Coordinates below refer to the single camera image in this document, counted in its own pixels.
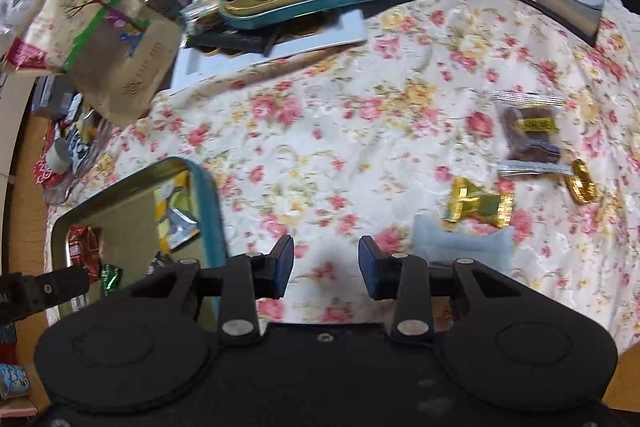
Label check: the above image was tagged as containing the white cabinet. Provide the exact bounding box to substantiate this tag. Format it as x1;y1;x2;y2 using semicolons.
0;67;46;188

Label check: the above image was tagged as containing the green white triangular packet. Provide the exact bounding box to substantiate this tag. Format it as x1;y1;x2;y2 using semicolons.
159;207;203;253

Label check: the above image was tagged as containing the blue patterned tin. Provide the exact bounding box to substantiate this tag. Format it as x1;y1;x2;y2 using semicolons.
0;362;31;400

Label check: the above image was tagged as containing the floral tablecloth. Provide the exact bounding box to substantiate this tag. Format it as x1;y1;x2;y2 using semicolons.
45;0;640;358

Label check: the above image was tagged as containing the white tray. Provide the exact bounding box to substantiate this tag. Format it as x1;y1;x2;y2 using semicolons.
170;9;368;95

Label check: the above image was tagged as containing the pile of small packets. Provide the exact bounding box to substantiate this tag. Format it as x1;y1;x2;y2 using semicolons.
60;92;116;178

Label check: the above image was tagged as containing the small green foil candy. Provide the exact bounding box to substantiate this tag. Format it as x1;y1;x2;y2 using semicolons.
99;263;125;298

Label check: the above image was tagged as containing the black snack bar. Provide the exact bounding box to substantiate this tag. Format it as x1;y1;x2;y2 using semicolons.
187;29;286;58

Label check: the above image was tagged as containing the small red packet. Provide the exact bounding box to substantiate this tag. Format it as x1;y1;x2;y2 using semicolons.
32;157;58;185

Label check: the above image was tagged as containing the white tape roll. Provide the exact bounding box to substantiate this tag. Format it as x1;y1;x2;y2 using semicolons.
42;137;73;175

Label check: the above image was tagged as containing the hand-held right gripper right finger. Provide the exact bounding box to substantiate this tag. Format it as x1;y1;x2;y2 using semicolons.
359;235;527;344

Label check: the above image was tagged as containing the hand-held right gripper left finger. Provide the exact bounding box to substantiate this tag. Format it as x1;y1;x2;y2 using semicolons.
120;234;295;347

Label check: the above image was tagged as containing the clear packet of nuts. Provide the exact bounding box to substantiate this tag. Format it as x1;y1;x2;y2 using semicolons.
182;0;221;30

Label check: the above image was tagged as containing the yellow snack packet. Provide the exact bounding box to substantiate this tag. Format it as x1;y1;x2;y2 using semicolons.
155;184;188;220

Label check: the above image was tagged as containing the brown snack in clear packet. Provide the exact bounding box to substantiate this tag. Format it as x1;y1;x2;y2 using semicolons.
492;91;573;178

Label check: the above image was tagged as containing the light blue snack packet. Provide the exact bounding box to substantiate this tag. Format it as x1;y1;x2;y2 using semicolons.
411;214;517;278

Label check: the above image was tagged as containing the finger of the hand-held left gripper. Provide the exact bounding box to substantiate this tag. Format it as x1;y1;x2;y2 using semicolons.
0;268;93;323

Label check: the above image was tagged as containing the gold wrapped candy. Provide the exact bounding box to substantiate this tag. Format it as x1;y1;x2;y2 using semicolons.
441;177;516;228

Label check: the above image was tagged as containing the gold ingot chocolate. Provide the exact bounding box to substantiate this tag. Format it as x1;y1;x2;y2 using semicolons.
565;159;599;206

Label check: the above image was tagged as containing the teal tin box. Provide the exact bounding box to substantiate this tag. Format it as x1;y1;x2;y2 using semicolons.
44;157;228;323

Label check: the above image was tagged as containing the red candy packet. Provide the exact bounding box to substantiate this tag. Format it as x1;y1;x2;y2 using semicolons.
65;224;103;280

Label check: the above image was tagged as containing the clear plastic bag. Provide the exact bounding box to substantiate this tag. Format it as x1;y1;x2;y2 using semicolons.
0;0;56;58

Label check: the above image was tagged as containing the kraft paper bag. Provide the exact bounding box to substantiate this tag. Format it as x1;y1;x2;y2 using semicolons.
2;0;183;128

